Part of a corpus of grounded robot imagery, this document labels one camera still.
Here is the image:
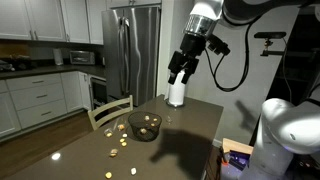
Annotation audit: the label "white upper kitchen cabinets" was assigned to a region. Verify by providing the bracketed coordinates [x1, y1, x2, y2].
[0, 0, 108, 46]

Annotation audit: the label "cardboard box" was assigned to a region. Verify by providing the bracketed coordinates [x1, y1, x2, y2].
[222, 137, 254, 156]

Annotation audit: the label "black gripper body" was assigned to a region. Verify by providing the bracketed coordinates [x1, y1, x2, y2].
[167, 49, 201, 77]

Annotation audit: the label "built-in beverage cooler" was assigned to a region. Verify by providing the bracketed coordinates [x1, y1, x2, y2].
[89, 75, 108, 111]

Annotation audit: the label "white countertop canister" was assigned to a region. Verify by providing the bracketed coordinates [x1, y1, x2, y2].
[53, 48, 64, 67]

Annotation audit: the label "black wire mesh basket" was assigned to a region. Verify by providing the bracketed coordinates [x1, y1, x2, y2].
[127, 110, 163, 143]

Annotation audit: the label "white lower kitchen cabinets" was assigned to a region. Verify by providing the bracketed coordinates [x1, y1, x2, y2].
[0, 70, 93, 139]

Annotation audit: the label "stainless steel refrigerator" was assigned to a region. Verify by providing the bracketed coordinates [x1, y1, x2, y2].
[101, 4, 162, 108]

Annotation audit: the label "black camera on mount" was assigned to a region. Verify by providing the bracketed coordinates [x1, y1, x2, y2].
[253, 31, 288, 58]

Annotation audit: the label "purple lit electronics box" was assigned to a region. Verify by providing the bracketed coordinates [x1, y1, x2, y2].
[228, 149, 251, 171]

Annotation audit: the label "white kitchen cabinets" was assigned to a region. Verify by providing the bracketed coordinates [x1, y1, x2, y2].
[0, 0, 108, 46]
[0, 70, 93, 139]

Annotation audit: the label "dark kitchen countertop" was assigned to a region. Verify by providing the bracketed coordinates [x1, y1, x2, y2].
[0, 64, 107, 81]

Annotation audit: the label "cream wooden chair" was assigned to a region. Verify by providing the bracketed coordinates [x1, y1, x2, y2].
[87, 94, 134, 132]

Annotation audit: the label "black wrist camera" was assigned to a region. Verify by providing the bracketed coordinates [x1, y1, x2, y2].
[206, 34, 232, 57]

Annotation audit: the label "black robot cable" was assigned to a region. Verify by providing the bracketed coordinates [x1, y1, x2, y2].
[203, 14, 253, 93]

